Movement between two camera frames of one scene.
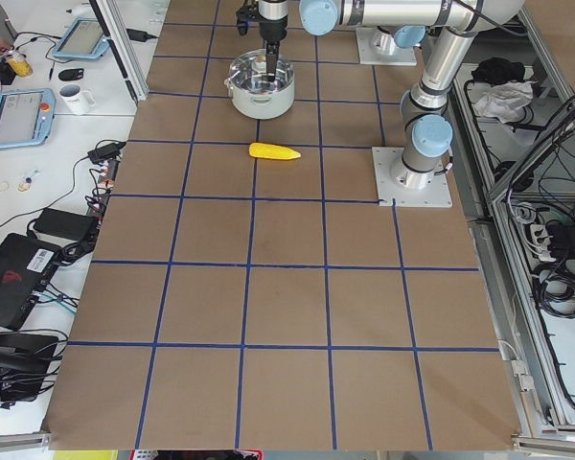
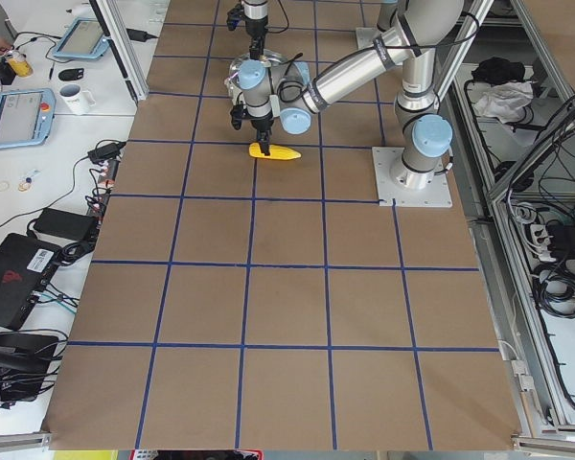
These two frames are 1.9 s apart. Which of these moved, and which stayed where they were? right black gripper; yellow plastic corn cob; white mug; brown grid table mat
Moved: right black gripper
Stayed: brown grid table mat; yellow plastic corn cob; white mug
